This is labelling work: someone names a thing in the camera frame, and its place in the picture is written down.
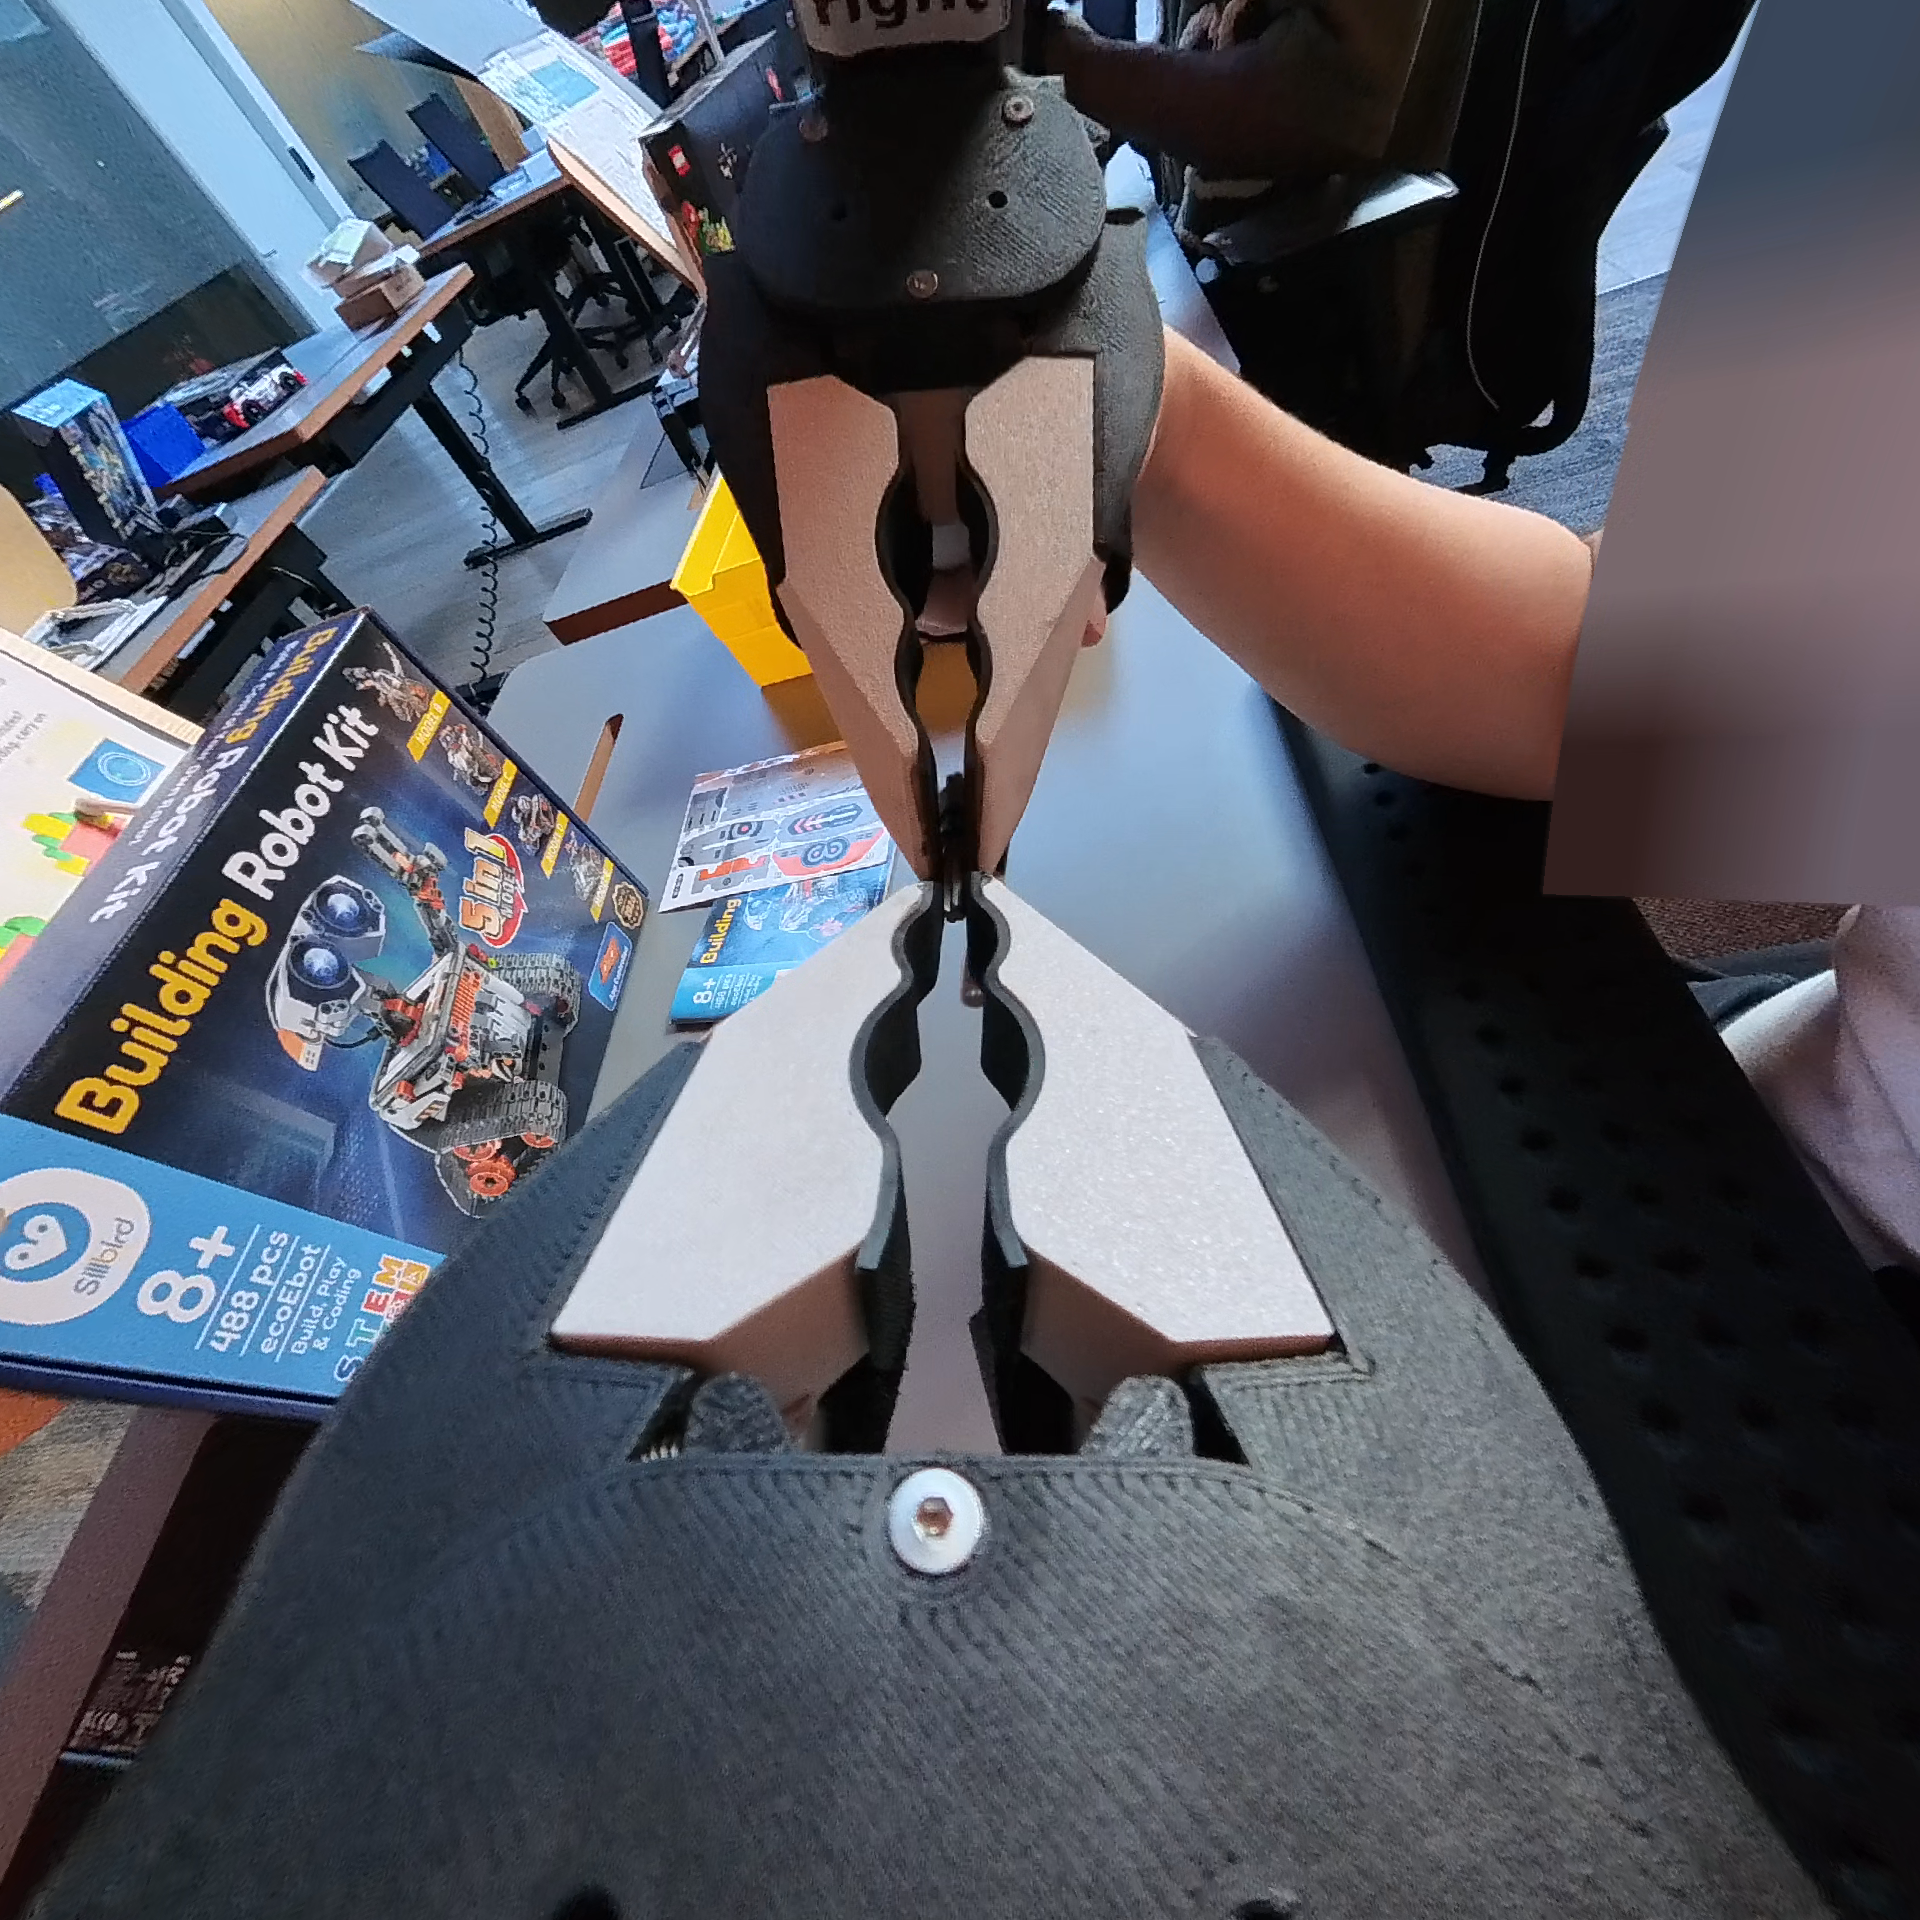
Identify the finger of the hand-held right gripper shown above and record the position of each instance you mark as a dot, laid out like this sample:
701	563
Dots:
832	539
1042	539

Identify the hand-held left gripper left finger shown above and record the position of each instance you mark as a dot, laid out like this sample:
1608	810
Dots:
721	1200

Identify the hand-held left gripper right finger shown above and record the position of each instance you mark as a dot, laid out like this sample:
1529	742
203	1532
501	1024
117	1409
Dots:
1154	1200

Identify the small grey building block connector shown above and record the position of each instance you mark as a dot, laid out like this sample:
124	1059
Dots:
950	885

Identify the person's right forearm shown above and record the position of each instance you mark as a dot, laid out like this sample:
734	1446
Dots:
1349	569

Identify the grey desk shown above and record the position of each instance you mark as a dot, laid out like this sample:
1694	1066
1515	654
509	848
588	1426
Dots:
1170	840

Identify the black dotted desk mat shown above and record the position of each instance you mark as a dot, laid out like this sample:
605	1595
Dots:
1574	1125

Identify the yellow plastic bin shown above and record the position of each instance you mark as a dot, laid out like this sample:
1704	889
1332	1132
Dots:
721	585

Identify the black toy box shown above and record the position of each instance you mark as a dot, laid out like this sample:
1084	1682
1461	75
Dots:
721	136

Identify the blue booklet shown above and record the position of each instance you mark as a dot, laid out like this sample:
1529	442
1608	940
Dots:
734	960

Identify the sticker sheet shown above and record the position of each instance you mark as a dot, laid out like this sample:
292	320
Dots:
749	840

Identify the wooden table with black legs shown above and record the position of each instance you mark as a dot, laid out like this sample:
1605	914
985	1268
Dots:
600	195
376	338
254	510

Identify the black office chair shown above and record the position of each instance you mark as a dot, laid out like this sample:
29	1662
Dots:
394	188
458	141

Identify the blue robot kit box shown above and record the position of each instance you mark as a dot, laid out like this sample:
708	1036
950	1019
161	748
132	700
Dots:
300	973

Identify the cardboard boxes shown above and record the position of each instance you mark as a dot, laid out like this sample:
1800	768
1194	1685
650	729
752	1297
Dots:
368	277

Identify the red and white toy car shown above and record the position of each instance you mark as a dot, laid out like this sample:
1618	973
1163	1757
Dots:
246	394

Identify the person's white clothing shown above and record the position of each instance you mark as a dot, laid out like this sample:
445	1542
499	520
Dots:
1844	1078

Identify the dark toy box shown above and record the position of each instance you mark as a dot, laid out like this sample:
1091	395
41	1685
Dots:
89	450

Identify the colourful printed paper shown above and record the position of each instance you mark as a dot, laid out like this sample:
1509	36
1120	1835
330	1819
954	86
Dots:
76	810

